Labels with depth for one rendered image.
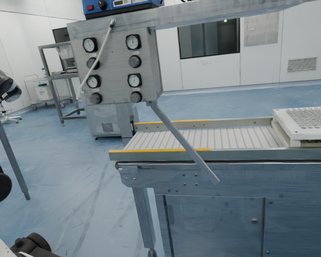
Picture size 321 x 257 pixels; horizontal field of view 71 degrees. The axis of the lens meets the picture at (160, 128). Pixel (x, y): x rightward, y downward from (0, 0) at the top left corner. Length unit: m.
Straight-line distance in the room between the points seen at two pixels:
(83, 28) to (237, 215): 0.79
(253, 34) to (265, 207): 4.97
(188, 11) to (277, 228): 0.77
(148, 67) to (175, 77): 5.18
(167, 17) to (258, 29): 5.09
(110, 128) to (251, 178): 2.82
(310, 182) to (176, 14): 0.60
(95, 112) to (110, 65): 2.78
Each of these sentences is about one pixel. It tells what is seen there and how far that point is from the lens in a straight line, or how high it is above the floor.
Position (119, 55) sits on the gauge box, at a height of 1.25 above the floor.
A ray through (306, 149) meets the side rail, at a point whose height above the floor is 0.94.
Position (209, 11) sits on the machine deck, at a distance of 0.59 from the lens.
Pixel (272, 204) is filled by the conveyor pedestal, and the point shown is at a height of 0.71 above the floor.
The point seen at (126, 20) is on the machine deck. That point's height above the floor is 1.33.
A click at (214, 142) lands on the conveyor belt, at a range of 0.84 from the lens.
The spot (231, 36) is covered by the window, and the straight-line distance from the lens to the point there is 5.64.
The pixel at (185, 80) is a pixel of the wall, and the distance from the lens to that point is 5.76.
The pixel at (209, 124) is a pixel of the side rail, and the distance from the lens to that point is 0.96.
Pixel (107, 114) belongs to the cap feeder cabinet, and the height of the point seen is 0.41.
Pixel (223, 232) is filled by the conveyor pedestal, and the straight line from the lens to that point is 0.97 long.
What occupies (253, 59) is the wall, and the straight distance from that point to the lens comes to 5.71.
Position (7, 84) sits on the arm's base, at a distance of 1.18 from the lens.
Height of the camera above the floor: 1.27
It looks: 21 degrees down
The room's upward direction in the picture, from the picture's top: 8 degrees counter-clockwise
